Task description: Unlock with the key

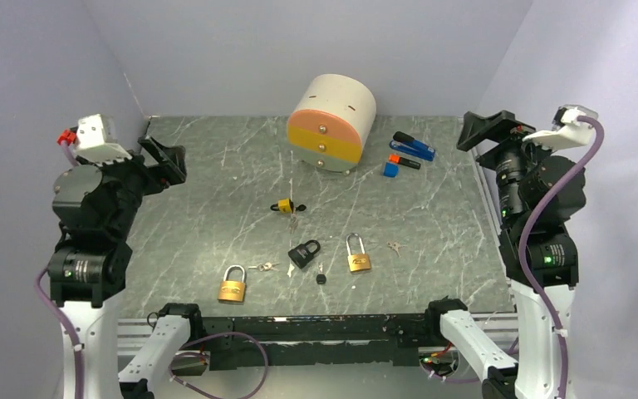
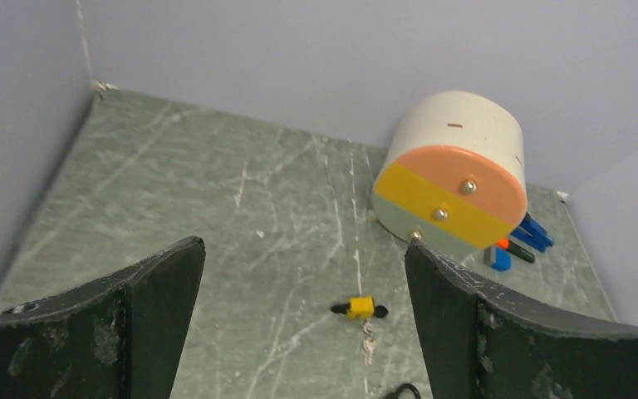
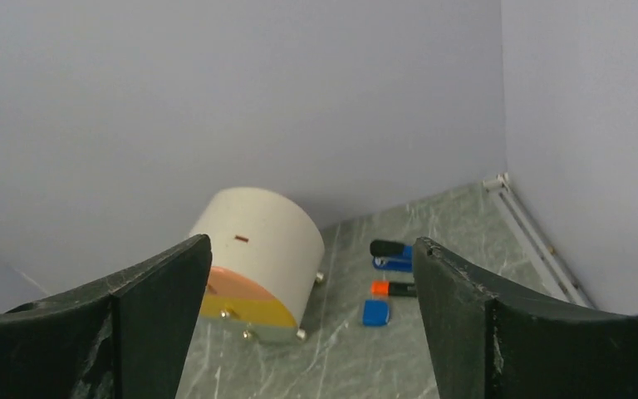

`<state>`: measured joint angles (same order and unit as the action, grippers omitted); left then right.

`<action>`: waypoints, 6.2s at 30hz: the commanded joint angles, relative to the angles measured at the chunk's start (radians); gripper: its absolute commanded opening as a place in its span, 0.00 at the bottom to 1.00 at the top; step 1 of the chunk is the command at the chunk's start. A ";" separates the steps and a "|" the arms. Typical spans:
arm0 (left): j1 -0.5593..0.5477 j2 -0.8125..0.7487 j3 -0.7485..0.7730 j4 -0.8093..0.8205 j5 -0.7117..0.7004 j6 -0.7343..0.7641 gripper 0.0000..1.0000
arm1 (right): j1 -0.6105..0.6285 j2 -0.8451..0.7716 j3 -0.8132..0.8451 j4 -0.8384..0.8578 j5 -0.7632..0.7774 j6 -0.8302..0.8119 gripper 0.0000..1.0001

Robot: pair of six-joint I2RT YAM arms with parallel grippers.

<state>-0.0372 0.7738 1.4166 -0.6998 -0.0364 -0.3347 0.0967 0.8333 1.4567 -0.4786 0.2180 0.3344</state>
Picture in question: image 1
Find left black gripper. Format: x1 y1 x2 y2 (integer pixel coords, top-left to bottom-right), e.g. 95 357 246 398
86 132 186 235

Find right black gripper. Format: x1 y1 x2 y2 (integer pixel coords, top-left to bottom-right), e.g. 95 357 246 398
456 107 567 223

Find silver key bunch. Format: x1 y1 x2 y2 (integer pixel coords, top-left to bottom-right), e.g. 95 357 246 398
249 262 279 272
386 241 404 258

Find long shackle brass padlock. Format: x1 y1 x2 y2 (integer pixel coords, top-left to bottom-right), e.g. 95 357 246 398
346 233 371 273

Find black head key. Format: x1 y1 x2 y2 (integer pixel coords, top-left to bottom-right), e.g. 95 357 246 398
316 263 327 285

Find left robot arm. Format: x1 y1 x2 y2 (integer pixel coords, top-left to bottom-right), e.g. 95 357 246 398
41 136 205 398

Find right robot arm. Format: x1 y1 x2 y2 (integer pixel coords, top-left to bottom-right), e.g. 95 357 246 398
423 105 604 398

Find blue black stapler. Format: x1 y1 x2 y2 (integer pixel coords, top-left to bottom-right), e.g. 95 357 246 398
389 131 435 161

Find orange black highlighter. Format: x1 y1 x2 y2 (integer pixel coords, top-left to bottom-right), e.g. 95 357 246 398
388 154 421 170

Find blue cube block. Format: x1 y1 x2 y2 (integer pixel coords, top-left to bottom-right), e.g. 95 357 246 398
382 162 400 178

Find small yellow padlock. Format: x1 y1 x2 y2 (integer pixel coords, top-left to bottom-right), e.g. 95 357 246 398
270 198 307 214

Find keys of yellow padlock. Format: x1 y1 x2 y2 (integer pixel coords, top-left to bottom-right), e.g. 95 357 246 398
288 213 299 234

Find round mini drawer cabinet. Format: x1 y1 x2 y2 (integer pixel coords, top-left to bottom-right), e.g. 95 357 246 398
287 74 377 175

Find short shackle brass padlock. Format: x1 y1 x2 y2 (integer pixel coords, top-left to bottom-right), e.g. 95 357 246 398
217 264 247 303

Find black padlock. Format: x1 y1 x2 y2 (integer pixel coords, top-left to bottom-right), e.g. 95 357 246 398
287 239 321 269

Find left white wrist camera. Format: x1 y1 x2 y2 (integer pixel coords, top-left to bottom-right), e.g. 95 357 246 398
56 114 132 166

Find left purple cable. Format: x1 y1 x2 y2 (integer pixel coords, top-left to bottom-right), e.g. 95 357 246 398
33 267 269 399

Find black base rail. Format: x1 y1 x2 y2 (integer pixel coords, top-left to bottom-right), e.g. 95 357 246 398
148 301 469 378

